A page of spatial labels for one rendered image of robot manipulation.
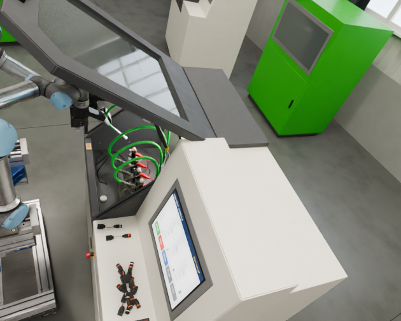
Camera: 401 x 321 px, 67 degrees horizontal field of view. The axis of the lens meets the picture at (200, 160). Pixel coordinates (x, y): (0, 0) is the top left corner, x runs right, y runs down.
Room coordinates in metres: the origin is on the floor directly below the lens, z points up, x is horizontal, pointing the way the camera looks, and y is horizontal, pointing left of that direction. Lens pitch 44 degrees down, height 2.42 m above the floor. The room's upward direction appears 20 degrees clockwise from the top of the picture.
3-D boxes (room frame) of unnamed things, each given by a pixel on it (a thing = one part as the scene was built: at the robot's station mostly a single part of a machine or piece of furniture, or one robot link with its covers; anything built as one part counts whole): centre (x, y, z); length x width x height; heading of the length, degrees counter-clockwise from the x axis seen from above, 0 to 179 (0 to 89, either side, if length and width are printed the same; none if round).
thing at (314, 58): (4.11, -0.93, 0.81); 1.05 x 0.81 x 1.62; 34
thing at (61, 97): (0.99, 0.66, 1.55); 0.11 x 0.11 x 0.08; 83
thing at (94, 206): (1.11, 0.59, 0.87); 0.62 x 0.04 x 0.16; 32
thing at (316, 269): (1.19, -0.19, 0.75); 1.40 x 0.28 x 1.50; 32
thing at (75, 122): (1.09, 0.64, 1.39); 0.09 x 0.08 x 0.12; 122
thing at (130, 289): (0.54, 0.12, 1.01); 0.23 x 0.11 x 0.06; 32
